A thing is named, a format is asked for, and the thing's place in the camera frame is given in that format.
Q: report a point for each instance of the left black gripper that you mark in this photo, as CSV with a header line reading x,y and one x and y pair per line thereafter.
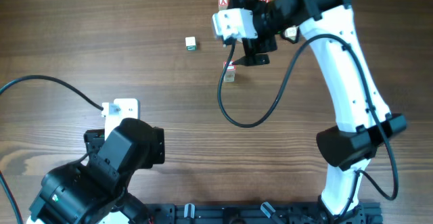
x,y
94,139

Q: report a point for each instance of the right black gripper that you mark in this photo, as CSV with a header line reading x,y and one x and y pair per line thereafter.
x,y
252,47

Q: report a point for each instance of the red I block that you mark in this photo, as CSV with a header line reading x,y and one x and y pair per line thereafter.
x,y
229,68

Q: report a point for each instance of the white blue C block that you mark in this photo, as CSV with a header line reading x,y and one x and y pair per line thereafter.
x,y
230,74

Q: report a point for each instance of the red a block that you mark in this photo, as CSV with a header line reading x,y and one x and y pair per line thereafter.
x,y
228,79
223,4

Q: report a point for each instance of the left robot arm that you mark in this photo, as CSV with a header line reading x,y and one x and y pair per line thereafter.
x,y
86,193

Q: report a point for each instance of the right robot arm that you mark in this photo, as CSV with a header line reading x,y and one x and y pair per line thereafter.
x,y
363,120

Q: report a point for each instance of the white yellow-edged block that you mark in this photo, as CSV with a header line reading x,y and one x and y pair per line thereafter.
x,y
291,33

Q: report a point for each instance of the white green-sided block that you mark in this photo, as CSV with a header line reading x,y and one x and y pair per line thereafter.
x,y
190,43

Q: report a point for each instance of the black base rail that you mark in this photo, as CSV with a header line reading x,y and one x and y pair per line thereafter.
x,y
298,212

